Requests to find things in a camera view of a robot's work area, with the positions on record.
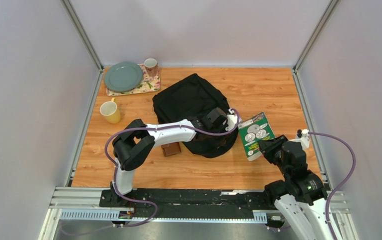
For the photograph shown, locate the yellow mug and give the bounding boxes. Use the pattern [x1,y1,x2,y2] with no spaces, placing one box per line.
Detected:
[99,97,121,124]

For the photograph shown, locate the black backpack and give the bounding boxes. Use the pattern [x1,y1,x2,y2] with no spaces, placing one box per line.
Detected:
[152,73,238,158]

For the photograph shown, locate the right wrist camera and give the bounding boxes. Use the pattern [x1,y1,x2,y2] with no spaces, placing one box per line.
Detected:
[290,129,310,150]

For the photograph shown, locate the green coin book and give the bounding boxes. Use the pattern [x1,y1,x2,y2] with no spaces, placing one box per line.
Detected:
[238,112,275,161]

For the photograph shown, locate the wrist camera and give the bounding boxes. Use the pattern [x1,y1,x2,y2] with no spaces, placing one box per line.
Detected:
[290,129,310,150]
[225,108,242,132]

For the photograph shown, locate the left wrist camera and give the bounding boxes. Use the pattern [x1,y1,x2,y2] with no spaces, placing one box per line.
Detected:
[225,108,242,132]

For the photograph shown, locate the brown leather wallet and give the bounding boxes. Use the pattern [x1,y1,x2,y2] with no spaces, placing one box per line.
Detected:
[161,142,181,157]

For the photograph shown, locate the brown patterned mug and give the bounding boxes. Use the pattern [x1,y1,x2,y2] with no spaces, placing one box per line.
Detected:
[144,58,159,77]

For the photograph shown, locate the grey-green plate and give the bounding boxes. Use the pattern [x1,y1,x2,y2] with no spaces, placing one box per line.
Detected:
[104,61,143,92]

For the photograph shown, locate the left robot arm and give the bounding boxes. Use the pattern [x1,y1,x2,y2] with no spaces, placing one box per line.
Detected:
[108,107,240,208]

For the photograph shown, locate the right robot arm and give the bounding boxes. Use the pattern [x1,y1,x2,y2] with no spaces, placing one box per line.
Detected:
[258,130,343,240]

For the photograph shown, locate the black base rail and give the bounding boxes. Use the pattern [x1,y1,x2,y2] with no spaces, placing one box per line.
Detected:
[99,188,285,229]

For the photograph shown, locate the floral tray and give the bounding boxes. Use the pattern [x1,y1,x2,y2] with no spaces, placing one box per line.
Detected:
[105,63,161,97]

